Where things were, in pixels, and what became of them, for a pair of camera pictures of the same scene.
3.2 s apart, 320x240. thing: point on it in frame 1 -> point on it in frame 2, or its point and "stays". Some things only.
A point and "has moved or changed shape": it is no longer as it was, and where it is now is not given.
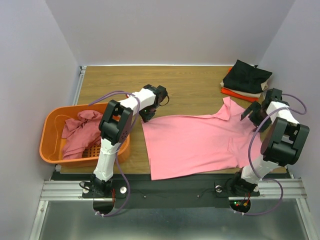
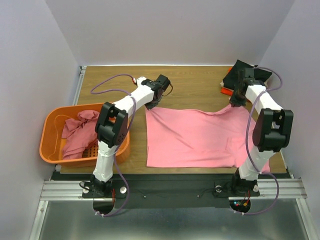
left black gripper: (146, 118) -> (149, 106)
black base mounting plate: (131, 191) stays
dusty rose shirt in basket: (79, 134) stays
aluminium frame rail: (66, 190) stays
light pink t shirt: (180, 144) has moved or changed shape
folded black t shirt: (245, 77) stays
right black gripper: (256, 114) -> (235, 100)
